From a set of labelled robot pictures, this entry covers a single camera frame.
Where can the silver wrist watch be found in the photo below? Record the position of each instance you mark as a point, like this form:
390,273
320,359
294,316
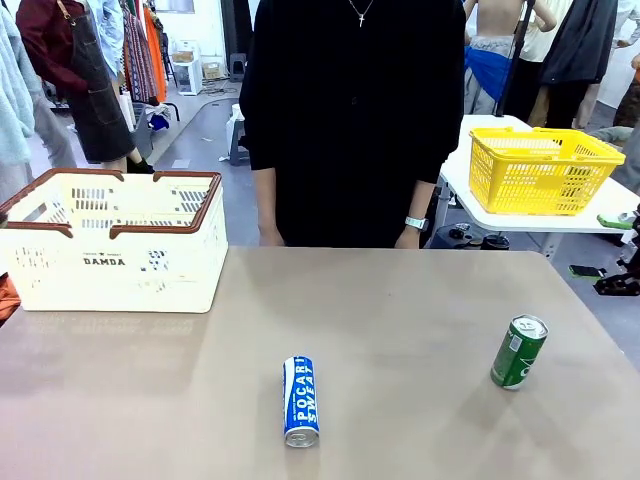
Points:
416,223

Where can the person's left hand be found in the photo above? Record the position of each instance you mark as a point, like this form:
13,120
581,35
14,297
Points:
407,240

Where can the black round base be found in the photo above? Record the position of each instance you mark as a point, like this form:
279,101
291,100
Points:
495,242

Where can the blue Pocari Sweat can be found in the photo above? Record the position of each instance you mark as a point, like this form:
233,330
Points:
300,395

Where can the grey garment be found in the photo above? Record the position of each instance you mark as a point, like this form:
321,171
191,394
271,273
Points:
630,175

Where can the white T-shirt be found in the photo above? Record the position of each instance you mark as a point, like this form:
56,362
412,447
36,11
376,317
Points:
537,40

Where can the cardboard box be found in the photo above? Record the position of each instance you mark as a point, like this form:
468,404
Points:
182,56
212,71

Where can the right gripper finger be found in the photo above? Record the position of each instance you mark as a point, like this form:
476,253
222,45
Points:
631,225
615,285

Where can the grey trousers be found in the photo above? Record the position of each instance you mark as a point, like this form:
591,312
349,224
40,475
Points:
52,135

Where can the brown patterned garment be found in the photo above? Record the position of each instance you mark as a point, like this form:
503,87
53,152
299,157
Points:
630,100

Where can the white floor appliance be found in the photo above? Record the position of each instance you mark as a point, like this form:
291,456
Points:
190,80

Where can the orange hanging garment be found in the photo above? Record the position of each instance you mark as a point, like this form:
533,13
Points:
156,55

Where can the person in black shirt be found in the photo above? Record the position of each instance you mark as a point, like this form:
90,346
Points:
350,125

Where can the orange cloth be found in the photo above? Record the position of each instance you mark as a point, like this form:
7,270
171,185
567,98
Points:
7,300

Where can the black stand pole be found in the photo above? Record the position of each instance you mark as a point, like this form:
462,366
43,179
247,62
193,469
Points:
515,55

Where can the blue wrapped cloth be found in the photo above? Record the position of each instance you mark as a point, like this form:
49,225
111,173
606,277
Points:
487,70

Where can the white plastic stool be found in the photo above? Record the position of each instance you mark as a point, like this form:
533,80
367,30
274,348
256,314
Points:
236,130

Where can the person's left forearm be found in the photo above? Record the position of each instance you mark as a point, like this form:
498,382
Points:
417,200

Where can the person's right forearm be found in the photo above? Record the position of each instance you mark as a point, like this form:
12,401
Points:
265,200

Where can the light blue hanging shirt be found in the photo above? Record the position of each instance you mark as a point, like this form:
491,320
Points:
110,35

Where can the patterned hanging clothes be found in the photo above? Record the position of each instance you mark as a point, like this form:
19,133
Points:
135,55

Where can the grey stool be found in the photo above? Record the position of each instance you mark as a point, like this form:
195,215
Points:
238,62

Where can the green soda can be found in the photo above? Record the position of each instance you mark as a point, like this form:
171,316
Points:
517,357

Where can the mannequin maroon shirt denim apron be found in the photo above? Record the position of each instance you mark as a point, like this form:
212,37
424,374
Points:
95,100

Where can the person's right hand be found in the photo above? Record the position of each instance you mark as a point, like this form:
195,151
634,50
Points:
272,239

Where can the white side table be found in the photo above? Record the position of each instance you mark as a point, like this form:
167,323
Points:
457,195

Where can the light blue fleece garment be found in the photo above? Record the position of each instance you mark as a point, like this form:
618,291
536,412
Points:
17,100

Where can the dark hanging jacket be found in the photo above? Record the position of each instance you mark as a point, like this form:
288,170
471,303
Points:
580,40

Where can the shirtless mannequin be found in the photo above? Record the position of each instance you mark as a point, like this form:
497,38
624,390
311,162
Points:
495,20

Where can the yellow plastic basket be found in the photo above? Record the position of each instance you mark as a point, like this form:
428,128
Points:
530,175

